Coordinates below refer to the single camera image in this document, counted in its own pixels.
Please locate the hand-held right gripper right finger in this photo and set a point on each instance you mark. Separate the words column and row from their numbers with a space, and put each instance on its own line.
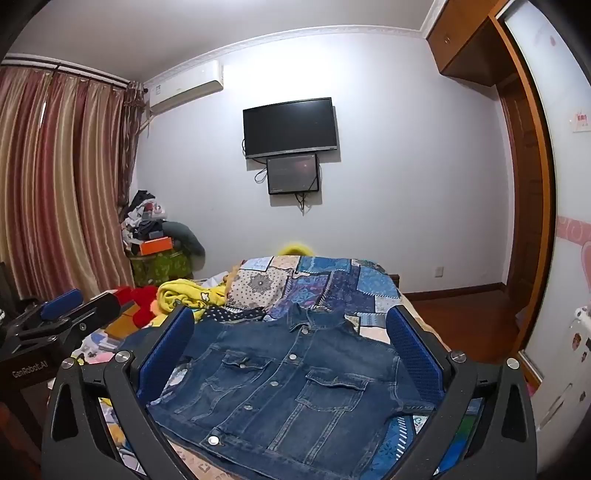
column 415, row 362

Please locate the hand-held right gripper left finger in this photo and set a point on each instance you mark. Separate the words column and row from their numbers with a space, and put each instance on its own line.
column 170, row 353

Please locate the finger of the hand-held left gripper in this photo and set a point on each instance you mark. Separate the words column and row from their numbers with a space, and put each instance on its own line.
column 99, row 308
column 60, row 304

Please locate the blue denim jacket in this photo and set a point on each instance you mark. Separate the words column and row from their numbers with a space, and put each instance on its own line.
column 286, row 383

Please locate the pile of clothes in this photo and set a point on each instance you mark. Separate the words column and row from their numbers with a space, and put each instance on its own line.
column 143, row 217

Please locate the orange cloth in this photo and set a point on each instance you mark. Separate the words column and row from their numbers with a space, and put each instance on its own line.
column 123, row 324

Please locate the cartoon printed bed sheet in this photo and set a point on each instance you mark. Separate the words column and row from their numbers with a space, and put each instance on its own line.
column 99, row 342

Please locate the red plush toy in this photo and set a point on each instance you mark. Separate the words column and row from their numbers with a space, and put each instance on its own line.
column 138, row 297

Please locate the yellow printed blanket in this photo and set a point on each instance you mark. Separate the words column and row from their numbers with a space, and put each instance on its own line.
column 180, row 293

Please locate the dark blue patterned cloth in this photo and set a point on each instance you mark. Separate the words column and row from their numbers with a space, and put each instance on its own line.
column 231, row 314

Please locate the green patterned cloth cover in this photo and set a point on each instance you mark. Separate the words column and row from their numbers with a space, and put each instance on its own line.
column 161, row 268

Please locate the orange box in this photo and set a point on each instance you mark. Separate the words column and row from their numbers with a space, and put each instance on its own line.
column 154, row 247

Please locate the dark grey pillow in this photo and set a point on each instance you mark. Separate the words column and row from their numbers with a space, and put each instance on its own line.
column 187, row 235

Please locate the blue patchwork quilt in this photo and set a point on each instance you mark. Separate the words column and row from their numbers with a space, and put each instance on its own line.
column 323, row 286

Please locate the striped red curtain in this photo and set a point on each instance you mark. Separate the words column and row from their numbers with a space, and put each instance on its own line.
column 69, row 184

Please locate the yellow plush toy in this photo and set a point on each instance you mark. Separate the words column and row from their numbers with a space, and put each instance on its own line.
column 295, row 250

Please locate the small photo stickers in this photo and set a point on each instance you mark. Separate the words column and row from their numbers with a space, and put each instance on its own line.
column 577, row 344

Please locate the brown wooden door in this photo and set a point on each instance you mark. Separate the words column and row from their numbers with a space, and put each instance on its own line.
column 531, row 221

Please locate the white air conditioner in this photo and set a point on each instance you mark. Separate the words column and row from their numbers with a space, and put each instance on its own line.
column 184, row 87

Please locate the wooden overhead cabinet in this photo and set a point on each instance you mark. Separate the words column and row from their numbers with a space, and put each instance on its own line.
column 461, row 37

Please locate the pink wall decal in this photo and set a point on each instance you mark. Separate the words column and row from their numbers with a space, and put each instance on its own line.
column 572, row 230

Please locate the large black wall television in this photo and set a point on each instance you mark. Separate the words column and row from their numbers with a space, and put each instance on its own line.
column 288, row 125

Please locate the white wall switch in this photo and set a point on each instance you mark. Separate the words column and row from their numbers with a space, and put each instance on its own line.
column 580, row 121

